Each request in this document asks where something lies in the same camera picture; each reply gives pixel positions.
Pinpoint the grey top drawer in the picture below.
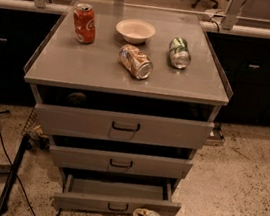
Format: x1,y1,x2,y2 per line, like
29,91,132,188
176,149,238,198
36,86,214,149

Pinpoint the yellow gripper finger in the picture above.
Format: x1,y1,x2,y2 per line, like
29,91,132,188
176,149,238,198
132,208,151,216

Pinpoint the green soda can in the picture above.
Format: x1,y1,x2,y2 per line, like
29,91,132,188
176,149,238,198
169,37,191,69

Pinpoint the grey drawer cabinet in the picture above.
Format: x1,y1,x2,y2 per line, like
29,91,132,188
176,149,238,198
9,0,245,198

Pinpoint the grey drawer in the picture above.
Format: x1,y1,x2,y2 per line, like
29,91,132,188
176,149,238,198
54,174,181,216
36,86,214,149
50,135,193,179

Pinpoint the grey middle drawer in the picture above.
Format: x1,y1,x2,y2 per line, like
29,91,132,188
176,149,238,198
50,135,193,179

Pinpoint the red soda can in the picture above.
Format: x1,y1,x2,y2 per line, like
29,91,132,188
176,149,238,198
73,3,96,44

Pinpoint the grey bottom drawer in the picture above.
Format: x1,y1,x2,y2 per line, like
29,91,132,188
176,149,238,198
54,174,181,216

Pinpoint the gold soda can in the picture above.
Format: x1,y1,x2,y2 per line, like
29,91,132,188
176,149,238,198
118,44,153,80

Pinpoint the black floor cable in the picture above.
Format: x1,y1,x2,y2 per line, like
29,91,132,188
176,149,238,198
0,96,57,216

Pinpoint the white bowl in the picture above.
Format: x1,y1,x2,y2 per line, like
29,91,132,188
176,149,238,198
116,19,156,45

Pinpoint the black metal stand leg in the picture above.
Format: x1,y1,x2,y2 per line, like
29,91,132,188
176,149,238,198
0,134,29,216

